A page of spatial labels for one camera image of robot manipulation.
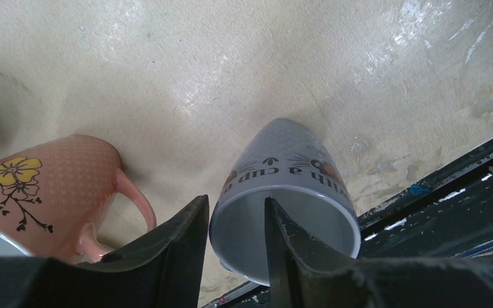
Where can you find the black table edge rail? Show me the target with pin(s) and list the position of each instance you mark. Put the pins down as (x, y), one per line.
(448, 214)

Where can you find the pink flowered mug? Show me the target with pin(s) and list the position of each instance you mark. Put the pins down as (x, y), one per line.
(55, 196)

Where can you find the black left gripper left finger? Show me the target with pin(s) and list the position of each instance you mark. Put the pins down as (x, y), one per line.
(162, 268)

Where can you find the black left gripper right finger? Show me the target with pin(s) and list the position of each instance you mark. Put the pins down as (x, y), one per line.
(305, 272)

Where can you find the grey printed mug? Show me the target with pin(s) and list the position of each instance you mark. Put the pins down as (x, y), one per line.
(287, 162)

